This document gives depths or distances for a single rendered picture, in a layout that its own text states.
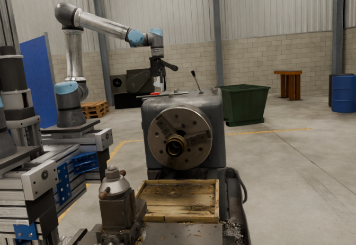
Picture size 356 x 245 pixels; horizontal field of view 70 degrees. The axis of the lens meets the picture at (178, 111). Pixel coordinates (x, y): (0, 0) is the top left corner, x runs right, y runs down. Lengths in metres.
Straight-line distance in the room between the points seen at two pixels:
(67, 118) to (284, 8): 11.27
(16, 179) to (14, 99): 0.41
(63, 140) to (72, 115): 0.14
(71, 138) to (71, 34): 0.57
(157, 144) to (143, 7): 10.54
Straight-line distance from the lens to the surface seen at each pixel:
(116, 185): 0.69
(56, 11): 1.52
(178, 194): 1.15
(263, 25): 11.74
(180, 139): 1.12
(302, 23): 12.32
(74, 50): 1.58
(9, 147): 1.09
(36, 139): 1.39
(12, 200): 1.07
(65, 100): 1.45
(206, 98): 1.37
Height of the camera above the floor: 1.42
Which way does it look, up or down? 10 degrees down
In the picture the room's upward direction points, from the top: 5 degrees counter-clockwise
